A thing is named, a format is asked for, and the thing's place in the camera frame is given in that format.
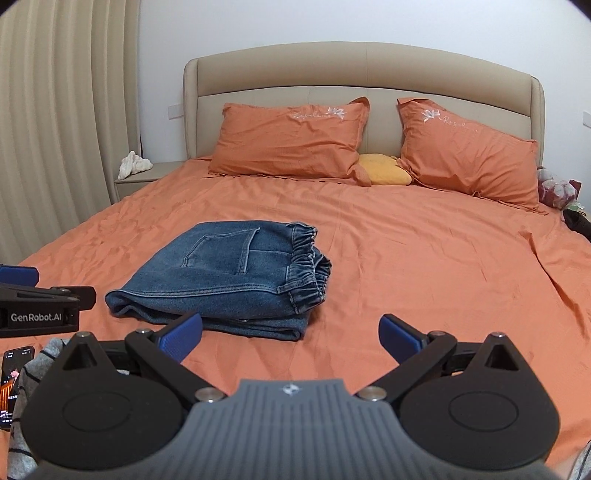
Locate blue denim pants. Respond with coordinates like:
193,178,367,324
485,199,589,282
105,222,332,343

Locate red and white bag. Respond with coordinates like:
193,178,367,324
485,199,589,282
536,166,583,209

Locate orange embroidered pillow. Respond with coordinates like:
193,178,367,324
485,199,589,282
208,97,372,187
396,97,551,216

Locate beige upholstered headboard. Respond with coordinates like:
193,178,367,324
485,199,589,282
183,42,546,172

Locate beige nightstand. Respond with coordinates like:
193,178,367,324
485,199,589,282
114,161,188,203

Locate yellow cushion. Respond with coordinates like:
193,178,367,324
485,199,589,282
358,154,413,186

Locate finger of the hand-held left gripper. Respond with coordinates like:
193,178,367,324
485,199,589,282
0,265,98,309

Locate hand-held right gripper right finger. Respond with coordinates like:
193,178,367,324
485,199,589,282
355,314,521,403

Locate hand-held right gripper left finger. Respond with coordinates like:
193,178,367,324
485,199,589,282
60,312,228,403

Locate grey striped garment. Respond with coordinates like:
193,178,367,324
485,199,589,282
9,338,71,480

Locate dark cloth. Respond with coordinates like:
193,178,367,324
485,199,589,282
562,208,591,241

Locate black smartphone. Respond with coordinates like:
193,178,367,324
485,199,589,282
0,345,36,433

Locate white crumpled cloth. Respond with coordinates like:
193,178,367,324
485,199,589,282
118,151,154,181

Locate beige pleated curtain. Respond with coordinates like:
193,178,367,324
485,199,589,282
0,0,142,267

